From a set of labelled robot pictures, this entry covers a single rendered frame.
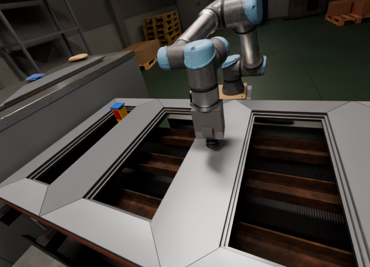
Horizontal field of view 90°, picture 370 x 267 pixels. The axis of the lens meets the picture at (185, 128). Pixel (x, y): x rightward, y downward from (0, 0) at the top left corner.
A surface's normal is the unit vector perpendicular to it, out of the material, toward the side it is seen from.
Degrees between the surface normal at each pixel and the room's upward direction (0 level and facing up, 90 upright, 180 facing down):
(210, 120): 90
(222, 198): 0
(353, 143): 0
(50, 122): 90
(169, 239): 0
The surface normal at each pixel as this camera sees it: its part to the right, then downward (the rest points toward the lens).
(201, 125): -0.26, 0.60
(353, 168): -0.20, -0.80
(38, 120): 0.90, 0.07
